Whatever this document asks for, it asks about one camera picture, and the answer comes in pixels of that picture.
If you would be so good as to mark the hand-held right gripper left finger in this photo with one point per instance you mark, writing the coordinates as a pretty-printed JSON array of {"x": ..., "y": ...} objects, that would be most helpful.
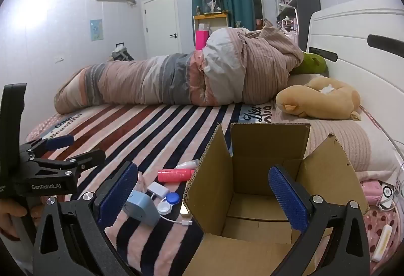
[{"x": 116, "y": 190}]

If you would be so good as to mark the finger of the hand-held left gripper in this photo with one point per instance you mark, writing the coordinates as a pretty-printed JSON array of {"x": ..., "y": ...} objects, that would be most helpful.
[
  {"x": 88, "y": 157},
  {"x": 60, "y": 141}
]

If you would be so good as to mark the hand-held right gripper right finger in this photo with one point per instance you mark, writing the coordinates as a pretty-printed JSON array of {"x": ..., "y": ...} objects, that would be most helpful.
[{"x": 287, "y": 197}]

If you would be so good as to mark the brown cardboard box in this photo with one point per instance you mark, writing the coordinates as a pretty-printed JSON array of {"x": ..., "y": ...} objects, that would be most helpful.
[{"x": 252, "y": 143}]

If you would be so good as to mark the small white tube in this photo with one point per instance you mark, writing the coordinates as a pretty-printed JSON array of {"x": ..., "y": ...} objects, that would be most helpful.
[{"x": 187, "y": 164}]

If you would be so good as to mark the person's left hand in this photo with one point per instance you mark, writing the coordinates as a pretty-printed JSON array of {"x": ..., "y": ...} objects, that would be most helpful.
[{"x": 11, "y": 216}]

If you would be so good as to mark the light blue alarm clock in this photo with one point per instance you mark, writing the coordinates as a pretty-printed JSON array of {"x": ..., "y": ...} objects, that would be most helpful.
[{"x": 143, "y": 208}]

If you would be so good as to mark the white charger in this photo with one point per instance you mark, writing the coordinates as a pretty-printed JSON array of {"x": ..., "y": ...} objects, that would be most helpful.
[{"x": 157, "y": 189}]

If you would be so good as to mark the striped blanket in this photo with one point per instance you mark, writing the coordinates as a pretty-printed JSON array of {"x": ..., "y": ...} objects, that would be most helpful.
[{"x": 126, "y": 127}]

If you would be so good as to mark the blue white contact lens case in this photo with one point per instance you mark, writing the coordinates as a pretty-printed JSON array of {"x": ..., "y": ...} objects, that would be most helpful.
[{"x": 169, "y": 203}]

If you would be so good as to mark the pink tube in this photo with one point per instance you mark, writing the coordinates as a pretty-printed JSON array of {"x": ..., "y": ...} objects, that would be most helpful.
[{"x": 175, "y": 175}]

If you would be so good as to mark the pink pouch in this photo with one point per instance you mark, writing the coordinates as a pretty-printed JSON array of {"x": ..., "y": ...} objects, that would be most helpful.
[{"x": 372, "y": 192}]

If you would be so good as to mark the pink dotted bedsheet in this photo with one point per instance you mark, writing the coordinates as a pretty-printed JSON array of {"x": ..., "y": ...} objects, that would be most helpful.
[{"x": 378, "y": 219}]

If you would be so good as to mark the white round device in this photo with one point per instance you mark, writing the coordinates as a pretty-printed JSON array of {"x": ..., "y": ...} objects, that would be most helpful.
[{"x": 386, "y": 191}]

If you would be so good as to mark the tan plush toy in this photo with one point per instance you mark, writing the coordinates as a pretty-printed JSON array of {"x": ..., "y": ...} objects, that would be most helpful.
[{"x": 315, "y": 99}]

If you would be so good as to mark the cream tube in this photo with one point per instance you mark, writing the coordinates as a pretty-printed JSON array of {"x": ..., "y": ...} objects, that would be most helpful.
[{"x": 382, "y": 242}]

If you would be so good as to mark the dark bag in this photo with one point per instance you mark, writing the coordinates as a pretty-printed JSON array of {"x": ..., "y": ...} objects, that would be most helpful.
[{"x": 121, "y": 54}]

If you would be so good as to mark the green plush toy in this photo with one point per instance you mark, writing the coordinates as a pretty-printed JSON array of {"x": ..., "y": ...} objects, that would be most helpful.
[{"x": 311, "y": 64}]

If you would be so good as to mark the rolled pink grey duvet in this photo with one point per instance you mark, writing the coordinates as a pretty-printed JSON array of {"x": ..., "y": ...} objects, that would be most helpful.
[{"x": 221, "y": 73}]

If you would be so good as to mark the white door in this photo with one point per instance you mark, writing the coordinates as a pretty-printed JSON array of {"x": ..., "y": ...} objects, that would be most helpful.
[{"x": 161, "y": 26}]

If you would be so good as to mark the pink box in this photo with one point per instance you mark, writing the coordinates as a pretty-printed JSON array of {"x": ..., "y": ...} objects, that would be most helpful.
[{"x": 201, "y": 39}]

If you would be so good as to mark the yellow side table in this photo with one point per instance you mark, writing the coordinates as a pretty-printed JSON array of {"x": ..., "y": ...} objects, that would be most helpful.
[{"x": 210, "y": 17}]

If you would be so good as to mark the glass display case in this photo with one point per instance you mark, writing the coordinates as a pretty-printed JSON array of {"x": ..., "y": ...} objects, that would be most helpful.
[{"x": 210, "y": 2}]

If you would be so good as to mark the blue wall poster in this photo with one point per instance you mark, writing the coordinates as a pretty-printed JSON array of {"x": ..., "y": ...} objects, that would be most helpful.
[{"x": 96, "y": 30}]

